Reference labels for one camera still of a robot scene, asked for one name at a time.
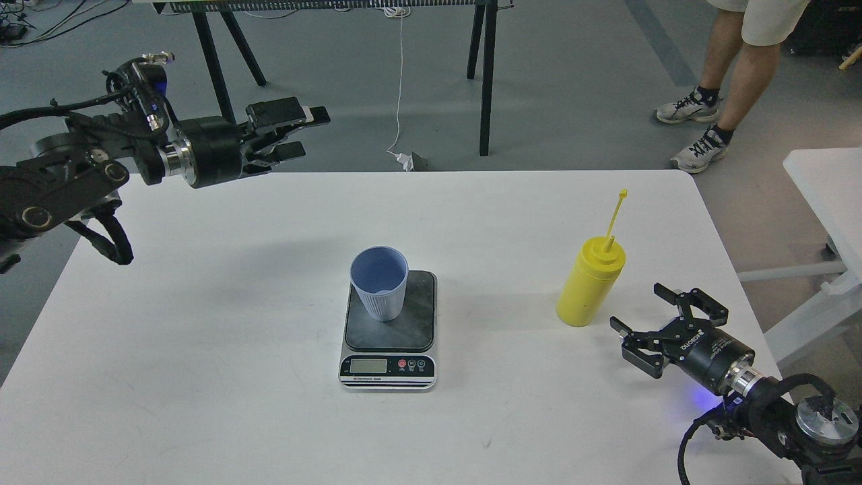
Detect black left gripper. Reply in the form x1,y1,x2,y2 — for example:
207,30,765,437
176,96,331,189

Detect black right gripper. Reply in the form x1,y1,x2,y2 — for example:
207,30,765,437
609,283,755,396

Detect yellow squeeze bottle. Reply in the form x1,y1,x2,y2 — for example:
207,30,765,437
556,189,628,327

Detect blue plastic cup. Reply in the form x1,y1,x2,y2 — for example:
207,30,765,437
349,246,409,321

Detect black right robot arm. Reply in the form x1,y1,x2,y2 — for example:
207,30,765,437
609,284,861,484

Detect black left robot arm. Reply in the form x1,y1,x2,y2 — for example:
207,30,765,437
1,52,331,273

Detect digital kitchen scale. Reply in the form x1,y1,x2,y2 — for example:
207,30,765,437
338,270,438,392

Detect power adapter on floor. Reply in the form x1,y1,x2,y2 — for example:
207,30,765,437
396,152,429,172

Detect black trestle table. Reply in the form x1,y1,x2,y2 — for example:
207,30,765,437
152,0,516,166

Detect white grey sneaker near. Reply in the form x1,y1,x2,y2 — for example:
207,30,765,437
670,124,729,174

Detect white grey sneaker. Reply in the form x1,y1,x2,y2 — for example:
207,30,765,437
655,86,721,124
670,124,729,174

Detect white grey sneaker far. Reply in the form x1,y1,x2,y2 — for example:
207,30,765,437
655,86,721,124

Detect person legs beige shorts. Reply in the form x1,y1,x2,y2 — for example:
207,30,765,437
698,1,809,131

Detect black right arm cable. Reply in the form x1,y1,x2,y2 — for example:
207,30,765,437
677,404,728,485

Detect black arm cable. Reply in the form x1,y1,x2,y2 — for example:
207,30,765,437
64,205,134,265
677,404,728,485

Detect white hanging cable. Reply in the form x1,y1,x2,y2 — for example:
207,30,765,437
387,3,411,166

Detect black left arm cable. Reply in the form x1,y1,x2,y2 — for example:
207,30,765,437
64,205,134,265

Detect floor cables top left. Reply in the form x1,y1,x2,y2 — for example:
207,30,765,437
0,0,129,46

